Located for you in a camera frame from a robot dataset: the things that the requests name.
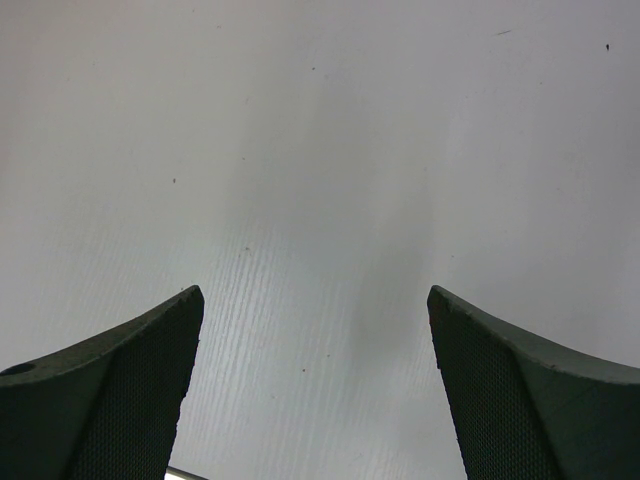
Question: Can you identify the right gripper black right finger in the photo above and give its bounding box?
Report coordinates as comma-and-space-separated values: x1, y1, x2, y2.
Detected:
427, 286, 639, 479

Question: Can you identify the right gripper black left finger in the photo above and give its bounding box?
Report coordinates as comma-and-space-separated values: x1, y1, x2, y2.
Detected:
1, 285, 204, 479

